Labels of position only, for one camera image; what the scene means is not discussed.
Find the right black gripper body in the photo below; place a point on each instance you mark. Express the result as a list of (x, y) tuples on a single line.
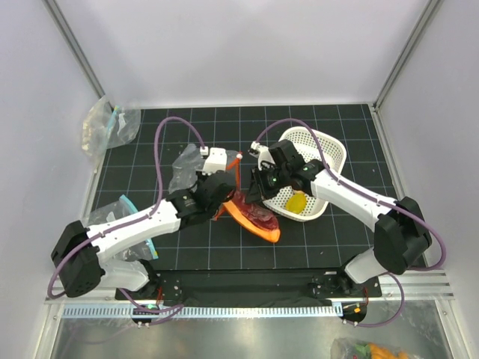
[(272, 179)]

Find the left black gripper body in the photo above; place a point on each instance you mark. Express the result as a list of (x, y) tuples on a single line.
[(201, 179)]

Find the orange papaya slice toy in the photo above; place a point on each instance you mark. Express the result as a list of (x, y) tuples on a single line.
[(254, 218)]

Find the orange zipper clear bag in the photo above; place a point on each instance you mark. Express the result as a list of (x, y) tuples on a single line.
[(185, 171)]

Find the white perforated plastic basket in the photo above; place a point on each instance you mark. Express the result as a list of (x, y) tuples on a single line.
[(335, 155)]

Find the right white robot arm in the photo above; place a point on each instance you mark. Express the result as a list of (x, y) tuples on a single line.
[(399, 233)]

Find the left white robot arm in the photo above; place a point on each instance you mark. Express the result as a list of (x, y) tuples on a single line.
[(84, 257)]

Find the blue zipper bag near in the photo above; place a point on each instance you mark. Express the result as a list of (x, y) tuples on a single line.
[(122, 208)]

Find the blue zipper bag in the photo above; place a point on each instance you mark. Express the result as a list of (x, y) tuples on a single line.
[(122, 208), (106, 128)]

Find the blue zipper bag far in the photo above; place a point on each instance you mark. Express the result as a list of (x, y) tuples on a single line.
[(106, 128)]

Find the bag of toy vegetables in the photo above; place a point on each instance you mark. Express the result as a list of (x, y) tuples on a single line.
[(357, 349)]

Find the yellow lemon toy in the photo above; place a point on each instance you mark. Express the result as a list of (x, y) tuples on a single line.
[(296, 203)]

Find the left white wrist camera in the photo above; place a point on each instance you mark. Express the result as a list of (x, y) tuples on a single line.
[(216, 160)]

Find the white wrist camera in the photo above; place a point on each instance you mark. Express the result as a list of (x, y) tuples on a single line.
[(262, 155), (216, 160)]

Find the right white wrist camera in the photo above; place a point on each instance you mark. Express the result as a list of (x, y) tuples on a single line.
[(262, 155)]

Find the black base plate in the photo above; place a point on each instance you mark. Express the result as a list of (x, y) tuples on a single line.
[(256, 287)]

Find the grey slotted cable duct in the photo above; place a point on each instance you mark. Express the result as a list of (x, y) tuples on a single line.
[(128, 311)]

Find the left aluminium frame post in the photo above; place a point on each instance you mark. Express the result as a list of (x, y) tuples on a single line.
[(74, 46)]

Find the aluminium frame post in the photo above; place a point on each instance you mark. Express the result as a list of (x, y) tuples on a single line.
[(418, 31), (74, 46)]

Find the right aluminium frame post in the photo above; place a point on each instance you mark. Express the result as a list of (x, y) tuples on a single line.
[(418, 31)]

